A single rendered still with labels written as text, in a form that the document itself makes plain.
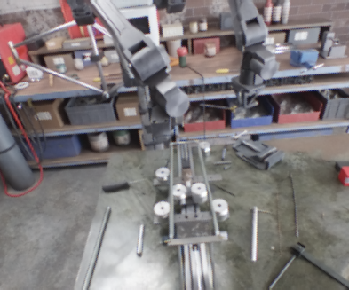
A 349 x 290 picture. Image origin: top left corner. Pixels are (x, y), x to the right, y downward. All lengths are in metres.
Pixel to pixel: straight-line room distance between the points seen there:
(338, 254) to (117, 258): 0.63
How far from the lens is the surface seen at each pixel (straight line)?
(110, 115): 2.29
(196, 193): 0.83
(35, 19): 2.99
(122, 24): 0.65
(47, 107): 2.39
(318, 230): 0.92
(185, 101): 0.56
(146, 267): 0.81
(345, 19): 3.25
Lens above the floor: 1.58
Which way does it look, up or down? 36 degrees down
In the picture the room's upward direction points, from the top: 6 degrees counter-clockwise
